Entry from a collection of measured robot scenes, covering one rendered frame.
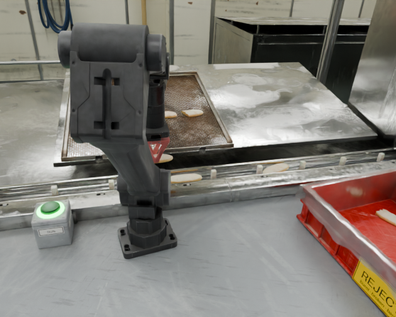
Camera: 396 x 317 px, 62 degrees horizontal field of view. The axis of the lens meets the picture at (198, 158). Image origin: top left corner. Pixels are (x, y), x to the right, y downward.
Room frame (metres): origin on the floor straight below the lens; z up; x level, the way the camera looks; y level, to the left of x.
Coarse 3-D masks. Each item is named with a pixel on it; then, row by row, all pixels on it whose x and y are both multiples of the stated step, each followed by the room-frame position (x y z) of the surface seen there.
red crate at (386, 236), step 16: (304, 208) 0.64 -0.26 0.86; (352, 208) 0.70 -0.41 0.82; (368, 208) 0.71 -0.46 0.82; (384, 208) 0.71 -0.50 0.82; (304, 224) 0.62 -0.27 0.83; (320, 224) 0.59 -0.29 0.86; (352, 224) 0.64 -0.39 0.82; (368, 224) 0.64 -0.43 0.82; (384, 224) 0.64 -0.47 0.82; (320, 240) 0.57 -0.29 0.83; (384, 240) 0.59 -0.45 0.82; (336, 256) 0.52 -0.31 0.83; (352, 256) 0.49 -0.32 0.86; (352, 272) 0.47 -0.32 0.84
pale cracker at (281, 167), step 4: (276, 164) 0.85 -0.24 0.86; (280, 164) 0.85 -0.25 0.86; (284, 164) 0.86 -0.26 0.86; (268, 168) 0.83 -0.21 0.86; (272, 168) 0.83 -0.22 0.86; (276, 168) 0.83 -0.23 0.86; (280, 168) 0.83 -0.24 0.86; (284, 168) 0.84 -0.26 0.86; (288, 168) 0.85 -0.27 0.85; (264, 172) 0.81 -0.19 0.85; (268, 172) 0.81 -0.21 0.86; (272, 172) 0.81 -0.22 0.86
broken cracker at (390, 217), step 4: (376, 212) 0.68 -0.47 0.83; (380, 212) 0.68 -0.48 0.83; (384, 212) 0.68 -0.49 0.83; (388, 212) 0.68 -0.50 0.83; (380, 216) 0.67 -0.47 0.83; (384, 216) 0.66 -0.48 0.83; (388, 216) 0.66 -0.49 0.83; (392, 216) 0.66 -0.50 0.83; (388, 220) 0.65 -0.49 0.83; (392, 220) 0.65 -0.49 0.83; (392, 224) 0.64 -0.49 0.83
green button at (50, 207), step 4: (44, 204) 0.56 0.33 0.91; (48, 204) 0.56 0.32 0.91; (52, 204) 0.56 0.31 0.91; (56, 204) 0.56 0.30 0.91; (40, 208) 0.55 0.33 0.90; (44, 208) 0.55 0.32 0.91; (48, 208) 0.55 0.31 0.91; (52, 208) 0.55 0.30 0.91; (56, 208) 0.55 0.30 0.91; (44, 212) 0.54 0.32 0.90; (48, 212) 0.54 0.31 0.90; (52, 212) 0.54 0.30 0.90; (56, 212) 0.54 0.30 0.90
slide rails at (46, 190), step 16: (320, 160) 0.91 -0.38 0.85; (336, 160) 0.91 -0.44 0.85; (352, 160) 0.92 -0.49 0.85; (384, 160) 0.92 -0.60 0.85; (208, 176) 0.79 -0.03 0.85; (240, 176) 0.79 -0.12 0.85; (0, 192) 0.67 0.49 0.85; (16, 192) 0.67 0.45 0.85; (32, 192) 0.67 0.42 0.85; (48, 192) 0.68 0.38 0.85; (80, 192) 0.68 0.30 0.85
